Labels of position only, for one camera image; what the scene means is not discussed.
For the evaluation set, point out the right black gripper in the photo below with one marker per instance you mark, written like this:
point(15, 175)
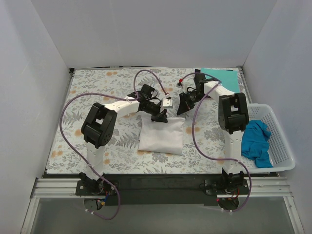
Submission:
point(185, 102)

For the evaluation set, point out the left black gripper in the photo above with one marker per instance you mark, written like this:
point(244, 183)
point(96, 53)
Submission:
point(158, 113)

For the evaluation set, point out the white t shirt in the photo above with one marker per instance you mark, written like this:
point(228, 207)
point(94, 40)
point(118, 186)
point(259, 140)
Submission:
point(162, 137)

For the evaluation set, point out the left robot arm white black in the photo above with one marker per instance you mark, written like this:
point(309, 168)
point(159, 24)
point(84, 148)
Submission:
point(99, 126)

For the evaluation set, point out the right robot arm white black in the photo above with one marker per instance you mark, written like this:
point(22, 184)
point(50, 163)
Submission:
point(233, 118)

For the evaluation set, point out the floral patterned table mat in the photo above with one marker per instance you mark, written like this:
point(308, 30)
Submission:
point(203, 141)

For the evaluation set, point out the folded teal t shirt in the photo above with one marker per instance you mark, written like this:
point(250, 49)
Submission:
point(228, 78)

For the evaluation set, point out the blue t shirt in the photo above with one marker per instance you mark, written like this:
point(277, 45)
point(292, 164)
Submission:
point(255, 143)

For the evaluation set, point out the white plastic basket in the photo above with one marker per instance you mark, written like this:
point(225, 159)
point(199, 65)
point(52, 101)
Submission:
point(280, 154)

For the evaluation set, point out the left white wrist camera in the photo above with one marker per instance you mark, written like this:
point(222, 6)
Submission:
point(166, 103)

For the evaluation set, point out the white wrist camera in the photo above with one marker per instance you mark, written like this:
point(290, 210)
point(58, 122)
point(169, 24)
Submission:
point(184, 87)
point(166, 103)

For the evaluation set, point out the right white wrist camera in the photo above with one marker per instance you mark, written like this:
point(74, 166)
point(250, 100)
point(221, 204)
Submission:
point(184, 87)

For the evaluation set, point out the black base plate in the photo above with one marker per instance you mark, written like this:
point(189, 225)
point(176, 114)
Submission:
point(156, 189)

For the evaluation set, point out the aluminium frame rail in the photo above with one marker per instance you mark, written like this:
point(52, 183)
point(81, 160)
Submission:
point(66, 188)

